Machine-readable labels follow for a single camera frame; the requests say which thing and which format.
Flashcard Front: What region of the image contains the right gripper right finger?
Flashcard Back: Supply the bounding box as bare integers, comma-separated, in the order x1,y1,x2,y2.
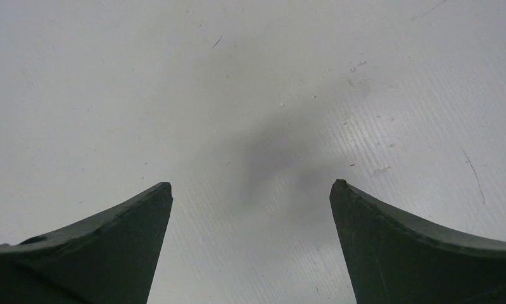
329,179,506,303

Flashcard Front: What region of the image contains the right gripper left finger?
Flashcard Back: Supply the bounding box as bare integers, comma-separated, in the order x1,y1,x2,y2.
0,182,173,303

